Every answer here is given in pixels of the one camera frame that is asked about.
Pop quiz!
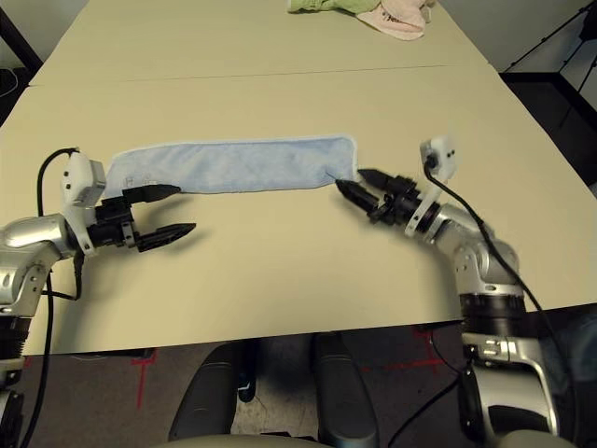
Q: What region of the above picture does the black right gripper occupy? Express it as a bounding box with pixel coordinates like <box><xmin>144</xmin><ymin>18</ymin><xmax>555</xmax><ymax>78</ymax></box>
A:
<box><xmin>335</xmin><ymin>167</ymin><xmax>420</xmax><ymax>228</ymax></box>

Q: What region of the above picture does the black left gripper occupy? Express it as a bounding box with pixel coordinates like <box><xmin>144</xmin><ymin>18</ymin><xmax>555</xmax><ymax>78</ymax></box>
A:
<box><xmin>88</xmin><ymin>184</ymin><xmax>197</xmax><ymax>254</ymax></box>

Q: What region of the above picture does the light blue terry towel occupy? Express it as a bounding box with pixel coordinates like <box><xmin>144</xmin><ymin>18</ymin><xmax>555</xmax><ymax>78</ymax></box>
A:
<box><xmin>103</xmin><ymin>133</ymin><xmax>360</xmax><ymax>200</ymax></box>

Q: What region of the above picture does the pink terry towel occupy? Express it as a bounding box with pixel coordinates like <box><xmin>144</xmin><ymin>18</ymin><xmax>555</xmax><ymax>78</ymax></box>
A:
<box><xmin>356</xmin><ymin>0</ymin><xmax>437</xmax><ymax>42</ymax></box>

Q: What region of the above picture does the green terry towel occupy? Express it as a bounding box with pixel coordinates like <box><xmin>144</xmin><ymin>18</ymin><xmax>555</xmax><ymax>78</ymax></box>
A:
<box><xmin>286</xmin><ymin>0</ymin><xmax>383</xmax><ymax>15</ymax></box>

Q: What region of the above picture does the grey left robot leg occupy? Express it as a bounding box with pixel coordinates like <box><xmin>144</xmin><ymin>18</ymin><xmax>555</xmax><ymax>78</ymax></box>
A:
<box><xmin>167</xmin><ymin>358</ymin><xmax>239</xmax><ymax>442</ymax></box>

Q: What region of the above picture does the grey robot leg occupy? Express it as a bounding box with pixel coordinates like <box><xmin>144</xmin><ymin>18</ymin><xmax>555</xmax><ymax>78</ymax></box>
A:
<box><xmin>314</xmin><ymin>333</ymin><xmax>382</xmax><ymax>448</ymax></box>
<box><xmin>167</xmin><ymin>358</ymin><xmax>239</xmax><ymax>442</ymax></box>

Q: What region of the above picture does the black low cabinet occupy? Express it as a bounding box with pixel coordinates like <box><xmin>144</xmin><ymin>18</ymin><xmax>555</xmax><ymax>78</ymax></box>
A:
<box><xmin>499</xmin><ymin>69</ymin><xmax>597</xmax><ymax>155</ymax></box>

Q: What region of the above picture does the grey right robot leg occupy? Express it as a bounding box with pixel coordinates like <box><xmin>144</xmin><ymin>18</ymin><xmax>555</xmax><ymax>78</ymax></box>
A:
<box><xmin>314</xmin><ymin>333</ymin><xmax>382</xmax><ymax>448</ymax></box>

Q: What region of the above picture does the black tripod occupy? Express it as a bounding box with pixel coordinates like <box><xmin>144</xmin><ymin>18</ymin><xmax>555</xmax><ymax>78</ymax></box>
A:
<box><xmin>506</xmin><ymin>7</ymin><xmax>597</xmax><ymax>92</ymax></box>

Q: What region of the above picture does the grey robot torso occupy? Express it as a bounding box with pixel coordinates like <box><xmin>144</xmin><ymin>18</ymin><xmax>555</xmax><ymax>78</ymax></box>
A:
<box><xmin>158</xmin><ymin>433</ymin><xmax>327</xmax><ymax>448</ymax></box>

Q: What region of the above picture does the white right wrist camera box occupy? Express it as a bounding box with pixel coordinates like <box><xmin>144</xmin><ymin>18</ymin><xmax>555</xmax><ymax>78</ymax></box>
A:
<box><xmin>405</xmin><ymin>134</ymin><xmax>462</xmax><ymax>237</ymax></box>

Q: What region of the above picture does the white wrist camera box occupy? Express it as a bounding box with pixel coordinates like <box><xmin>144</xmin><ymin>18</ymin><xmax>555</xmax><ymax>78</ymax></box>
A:
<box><xmin>405</xmin><ymin>134</ymin><xmax>462</xmax><ymax>237</ymax></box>
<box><xmin>59</xmin><ymin>151</ymin><xmax>109</xmax><ymax>256</ymax></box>

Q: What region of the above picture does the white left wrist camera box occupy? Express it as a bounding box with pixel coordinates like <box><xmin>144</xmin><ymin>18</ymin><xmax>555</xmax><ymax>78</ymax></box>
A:
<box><xmin>59</xmin><ymin>151</ymin><xmax>109</xmax><ymax>256</ymax></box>

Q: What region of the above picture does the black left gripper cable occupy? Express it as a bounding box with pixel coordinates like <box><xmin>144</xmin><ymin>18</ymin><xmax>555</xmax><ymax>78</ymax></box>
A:
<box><xmin>40</xmin><ymin>254</ymin><xmax>84</xmax><ymax>301</ymax></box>

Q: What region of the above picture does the black left wrist camera cable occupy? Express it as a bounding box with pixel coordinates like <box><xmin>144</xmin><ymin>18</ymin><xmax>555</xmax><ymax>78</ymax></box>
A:
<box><xmin>36</xmin><ymin>147</ymin><xmax>80</xmax><ymax>218</ymax></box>

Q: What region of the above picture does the black left arm trailing cable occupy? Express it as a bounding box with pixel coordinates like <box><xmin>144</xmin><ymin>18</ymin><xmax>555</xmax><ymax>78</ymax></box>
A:
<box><xmin>21</xmin><ymin>273</ymin><xmax>53</xmax><ymax>448</ymax></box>

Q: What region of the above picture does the black arm trailing cable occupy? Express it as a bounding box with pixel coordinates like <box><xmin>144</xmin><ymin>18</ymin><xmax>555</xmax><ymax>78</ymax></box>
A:
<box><xmin>386</xmin><ymin>371</ymin><xmax>465</xmax><ymax>447</ymax></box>
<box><xmin>21</xmin><ymin>273</ymin><xmax>53</xmax><ymax>448</ymax></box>

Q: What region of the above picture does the thin white cable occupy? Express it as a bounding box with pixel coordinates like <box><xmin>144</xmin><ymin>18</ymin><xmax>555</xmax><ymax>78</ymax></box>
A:
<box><xmin>0</xmin><ymin>67</ymin><xmax>20</xmax><ymax>99</ymax></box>

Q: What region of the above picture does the wooden side table black frame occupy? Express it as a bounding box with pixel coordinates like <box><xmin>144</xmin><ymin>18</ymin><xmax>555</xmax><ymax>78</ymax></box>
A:
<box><xmin>0</xmin><ymin>8</ymin><xmax>44</xmax><ymax>71</ymax></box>

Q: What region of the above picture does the black right arm trailing cable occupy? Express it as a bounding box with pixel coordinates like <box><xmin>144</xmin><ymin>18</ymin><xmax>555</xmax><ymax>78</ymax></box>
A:
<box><xmin>386</xmin><ymin>371</ymin><xmax>465</xmax><ymax>447</ymax></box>

